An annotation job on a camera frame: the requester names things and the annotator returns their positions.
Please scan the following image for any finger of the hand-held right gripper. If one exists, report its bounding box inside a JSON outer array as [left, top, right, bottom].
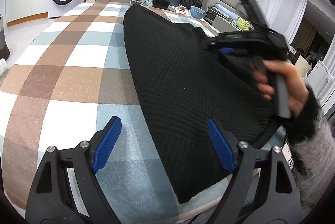
[[219, 47, 246, 57]]

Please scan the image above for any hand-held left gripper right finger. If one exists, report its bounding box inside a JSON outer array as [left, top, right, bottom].
[[205, 118, 301, 224]]

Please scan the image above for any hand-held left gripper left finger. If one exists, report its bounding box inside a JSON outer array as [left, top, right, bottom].
[[26, 115, 123, 224]]

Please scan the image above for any black knit sweater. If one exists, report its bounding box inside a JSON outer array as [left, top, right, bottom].
[[123, 3, 282, 205]]

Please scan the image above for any person's right forearm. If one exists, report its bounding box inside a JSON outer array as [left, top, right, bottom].
[[281, 85, 335, 210]]

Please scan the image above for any person's right hand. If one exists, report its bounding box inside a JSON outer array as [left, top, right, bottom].
[[251, 59, 310, 118]]

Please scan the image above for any green plush toy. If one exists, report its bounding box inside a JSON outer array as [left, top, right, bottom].
[[236, 17, 252, 31]]

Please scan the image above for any grey cabinet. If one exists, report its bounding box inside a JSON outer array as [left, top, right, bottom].
[[212, 15, 236, 33]]

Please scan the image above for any light blue pillow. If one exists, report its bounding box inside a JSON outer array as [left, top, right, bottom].
[[215, 4, 241, 20]]

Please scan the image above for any blue bowl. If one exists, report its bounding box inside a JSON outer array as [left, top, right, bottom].
[[190, 6, 207, 18]]

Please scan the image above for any white curtain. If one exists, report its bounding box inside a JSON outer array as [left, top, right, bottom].
[[258, 0, 309, 41]]

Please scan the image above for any black tray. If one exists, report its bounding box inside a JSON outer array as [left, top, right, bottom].
[[152, 0, 169, 9]]

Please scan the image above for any white chair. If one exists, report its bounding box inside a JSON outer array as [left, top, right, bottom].
[[306, 60, 334, 107]]

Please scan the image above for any checkered blanket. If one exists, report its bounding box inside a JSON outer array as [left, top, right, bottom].
[[0, 1, 288, 224]]

